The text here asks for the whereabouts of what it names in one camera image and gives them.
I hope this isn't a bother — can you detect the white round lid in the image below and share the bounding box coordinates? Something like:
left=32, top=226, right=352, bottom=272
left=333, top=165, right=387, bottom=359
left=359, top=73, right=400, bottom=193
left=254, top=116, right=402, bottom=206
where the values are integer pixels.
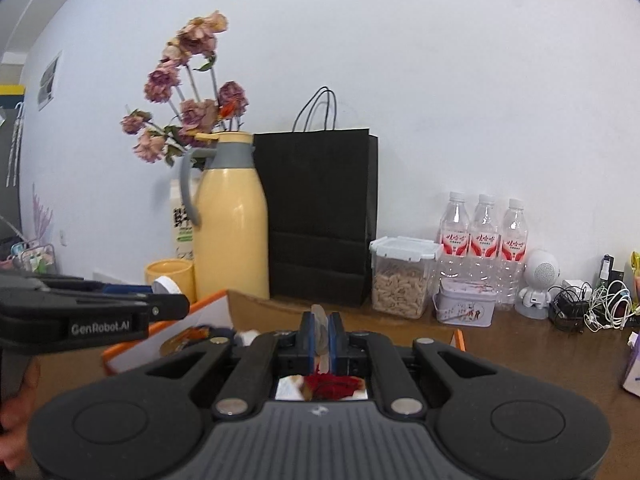
left=151, top=275, right=182, bottom=296

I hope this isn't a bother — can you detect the yellow mug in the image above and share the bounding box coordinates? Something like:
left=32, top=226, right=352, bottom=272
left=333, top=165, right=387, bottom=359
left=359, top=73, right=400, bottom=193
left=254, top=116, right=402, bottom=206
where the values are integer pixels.
left=144, top=258, right=196, bottom=297

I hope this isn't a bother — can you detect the purple wall decal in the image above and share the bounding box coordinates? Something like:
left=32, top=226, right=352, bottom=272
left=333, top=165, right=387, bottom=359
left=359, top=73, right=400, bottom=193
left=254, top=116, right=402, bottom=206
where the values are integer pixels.
left=29, top=182, right=55, bottom=242

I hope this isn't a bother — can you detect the orange and white cardboard box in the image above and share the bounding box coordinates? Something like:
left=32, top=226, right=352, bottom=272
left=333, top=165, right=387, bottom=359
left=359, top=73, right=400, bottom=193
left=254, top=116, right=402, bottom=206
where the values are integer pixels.
left=102, top=287, right=469, bottom=403

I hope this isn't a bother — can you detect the purple tissue pack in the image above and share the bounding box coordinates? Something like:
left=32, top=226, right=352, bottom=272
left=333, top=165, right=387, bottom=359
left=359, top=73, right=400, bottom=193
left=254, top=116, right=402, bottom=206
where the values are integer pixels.
left=621, top=332, right=640, bottom=395

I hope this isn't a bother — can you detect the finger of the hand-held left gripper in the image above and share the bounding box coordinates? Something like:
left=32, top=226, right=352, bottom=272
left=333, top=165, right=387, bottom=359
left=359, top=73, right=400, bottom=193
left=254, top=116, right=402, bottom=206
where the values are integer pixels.
left=37, top=276, right=155, bottom=296
left=75, top=294, right=191, bottom=322

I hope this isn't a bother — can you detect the clear water bottle red label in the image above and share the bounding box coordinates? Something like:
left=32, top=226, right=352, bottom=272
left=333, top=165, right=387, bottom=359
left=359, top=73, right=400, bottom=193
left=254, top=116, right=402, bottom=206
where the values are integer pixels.
left=499, top=198, right=530, bottom=312
left=438, top=190, right=472, bottom=282
left=469, top=193, right=502, bottom=286

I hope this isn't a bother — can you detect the red artificial flower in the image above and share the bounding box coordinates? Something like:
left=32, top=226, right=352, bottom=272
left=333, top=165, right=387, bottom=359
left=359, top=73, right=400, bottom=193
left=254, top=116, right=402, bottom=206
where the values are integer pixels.
left=302, top=372, right=367, bottom=401

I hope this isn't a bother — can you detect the black charger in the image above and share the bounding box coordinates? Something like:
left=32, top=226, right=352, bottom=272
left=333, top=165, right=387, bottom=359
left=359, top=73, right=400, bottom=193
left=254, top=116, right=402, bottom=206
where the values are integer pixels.
left=597, top=253, right=626, bottom=292

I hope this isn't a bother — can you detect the dried pink flower bouquet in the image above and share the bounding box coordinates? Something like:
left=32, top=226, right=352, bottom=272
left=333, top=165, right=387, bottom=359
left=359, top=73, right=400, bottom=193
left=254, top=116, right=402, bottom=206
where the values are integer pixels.
left=119, top=10, right=250, bottom=167

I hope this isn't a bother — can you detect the yellow thermos jug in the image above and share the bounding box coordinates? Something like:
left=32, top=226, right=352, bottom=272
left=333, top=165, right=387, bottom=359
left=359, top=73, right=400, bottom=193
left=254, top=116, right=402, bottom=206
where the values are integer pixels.
left=180, top=131, right=271, bottom=301

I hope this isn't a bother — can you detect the pale printed tin box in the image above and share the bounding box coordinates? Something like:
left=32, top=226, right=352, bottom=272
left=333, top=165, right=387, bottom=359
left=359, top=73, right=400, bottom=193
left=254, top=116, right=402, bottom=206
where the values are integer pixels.
left=432, top=278, right=496, bottom=330

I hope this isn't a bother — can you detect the black paper bag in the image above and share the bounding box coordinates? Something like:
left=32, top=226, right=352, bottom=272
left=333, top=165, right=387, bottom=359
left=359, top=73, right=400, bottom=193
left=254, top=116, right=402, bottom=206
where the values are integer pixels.
left=253, top=86, right=380, bottom=309

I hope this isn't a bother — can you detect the person's left hand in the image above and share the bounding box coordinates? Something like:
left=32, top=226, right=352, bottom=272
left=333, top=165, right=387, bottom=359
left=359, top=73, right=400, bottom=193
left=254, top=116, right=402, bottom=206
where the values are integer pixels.
left=0, top=362, right=41, bottom=467

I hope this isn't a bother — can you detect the white milk carton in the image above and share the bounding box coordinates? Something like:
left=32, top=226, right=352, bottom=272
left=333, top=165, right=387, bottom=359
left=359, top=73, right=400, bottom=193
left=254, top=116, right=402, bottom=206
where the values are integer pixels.
left=169, top=184, right=199, bottom=261

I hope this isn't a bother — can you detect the tangle of charger cables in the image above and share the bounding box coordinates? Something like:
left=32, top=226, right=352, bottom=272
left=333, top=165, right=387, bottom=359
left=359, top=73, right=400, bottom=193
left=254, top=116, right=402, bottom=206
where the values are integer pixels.
left=548, top=280, right=640, bottom=334

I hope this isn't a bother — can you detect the clear container of seeds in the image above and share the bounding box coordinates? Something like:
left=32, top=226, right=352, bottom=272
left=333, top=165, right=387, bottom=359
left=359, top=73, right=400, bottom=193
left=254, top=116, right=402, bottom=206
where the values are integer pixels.
left=368, top=235, right=442, bottom=320

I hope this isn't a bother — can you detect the dark wall panel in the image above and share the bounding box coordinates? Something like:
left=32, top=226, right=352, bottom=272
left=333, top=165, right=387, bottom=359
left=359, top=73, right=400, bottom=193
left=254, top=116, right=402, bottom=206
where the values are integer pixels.
left=0, top=102, right=24, bottom=241

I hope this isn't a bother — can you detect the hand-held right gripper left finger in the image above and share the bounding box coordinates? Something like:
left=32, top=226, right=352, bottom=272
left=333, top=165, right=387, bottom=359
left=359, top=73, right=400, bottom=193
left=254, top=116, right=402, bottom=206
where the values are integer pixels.
left=144, top=312, right=317, bottom=418

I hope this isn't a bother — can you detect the colourful snack packet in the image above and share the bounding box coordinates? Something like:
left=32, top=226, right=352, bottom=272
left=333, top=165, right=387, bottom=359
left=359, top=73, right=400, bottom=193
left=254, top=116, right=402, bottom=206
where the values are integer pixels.
left=629, top=251, right=640, bottom=307

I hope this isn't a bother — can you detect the white robot-shaped speaker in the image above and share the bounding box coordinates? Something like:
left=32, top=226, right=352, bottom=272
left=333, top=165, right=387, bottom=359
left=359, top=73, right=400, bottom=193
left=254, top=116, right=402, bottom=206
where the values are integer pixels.
left=514, top=248, right=561, bottom=320

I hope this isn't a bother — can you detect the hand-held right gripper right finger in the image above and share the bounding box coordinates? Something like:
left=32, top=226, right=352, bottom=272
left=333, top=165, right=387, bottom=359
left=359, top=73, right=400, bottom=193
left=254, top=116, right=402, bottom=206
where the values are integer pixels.
left=328, top=311, right=498, bottom=418

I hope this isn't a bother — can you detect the framed wall picture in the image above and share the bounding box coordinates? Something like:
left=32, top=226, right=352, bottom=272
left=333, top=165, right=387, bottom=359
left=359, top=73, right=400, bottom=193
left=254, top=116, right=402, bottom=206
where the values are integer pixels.
left=38, top=52, right=62, bottom=111

